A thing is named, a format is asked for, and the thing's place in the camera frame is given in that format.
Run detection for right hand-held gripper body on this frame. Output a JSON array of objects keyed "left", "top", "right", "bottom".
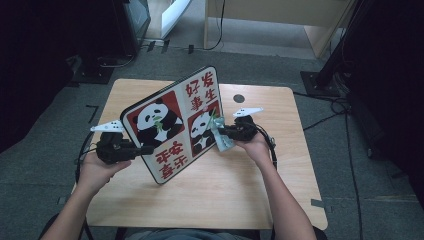
[{"left": 228, "top": 106, "right": 264, "bottom": 142}]

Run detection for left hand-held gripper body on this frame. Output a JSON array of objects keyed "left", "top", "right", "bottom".
[{"left": 89, "top": 119, "right": 135, "bottom": 165}]

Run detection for light blue cloth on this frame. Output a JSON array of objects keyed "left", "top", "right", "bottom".
[{"left": 210, "top": 115, "right": 236, "bottom": 153}]

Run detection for panda print board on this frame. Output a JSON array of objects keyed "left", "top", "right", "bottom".
[{"left": 119, "top": 65, "right": 225, "bottom": 185}]

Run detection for person's right hand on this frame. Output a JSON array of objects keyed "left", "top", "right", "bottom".
[{"left": 233, "top": 132, "right": 273, "bottom": 168}]

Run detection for person's left hand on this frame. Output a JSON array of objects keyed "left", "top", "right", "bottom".
[{"left": 77, "top": 152, "right": 133, "bottom": 198}]

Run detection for black stand base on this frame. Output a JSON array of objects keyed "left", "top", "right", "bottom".
[{"left": 70, "top": 54, "right": 116, "bottom": 85}]

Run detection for black metal stand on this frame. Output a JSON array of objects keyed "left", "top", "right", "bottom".
[{"left": 299, "top": 0, "right": 369, "bottom": 98}]

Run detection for person's grey clothing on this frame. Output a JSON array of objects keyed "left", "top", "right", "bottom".
[{"left": 126, "top": 228, "right": 261, "bottom": 240}]

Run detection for dark curtain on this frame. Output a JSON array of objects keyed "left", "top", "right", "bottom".
[
  {"left": 0, "top": 0, "right": 118, "bottom": 154},
  {"left": 343, "top": 0, "right": 424, "bottom": 204}
]

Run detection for light wooden furniture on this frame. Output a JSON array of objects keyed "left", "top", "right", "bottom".
[{"left": 203, "top": 0, "right": 356, "bottom": 60}]

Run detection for white panel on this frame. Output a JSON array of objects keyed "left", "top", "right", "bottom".
[{"left": 161, "top": 0, "right": 193, "bottom": 40}]

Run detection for dark monitor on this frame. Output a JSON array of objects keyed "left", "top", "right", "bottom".
[{"left": 113, "top": 0, "right": 152, "bottom": 58}]

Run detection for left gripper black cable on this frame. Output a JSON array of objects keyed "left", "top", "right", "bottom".
[{"left": 74, "top": 131, "right": 101, "bottom": 184}]

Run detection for black floor cables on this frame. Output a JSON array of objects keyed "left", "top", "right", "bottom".
[{"left": 293, "top": 89, "right": 365, "bottom": 240}]

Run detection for hanging black cable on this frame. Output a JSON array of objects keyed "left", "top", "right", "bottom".
[{"left": 203, "top": 0, "right": 227, "bottom": 52}]

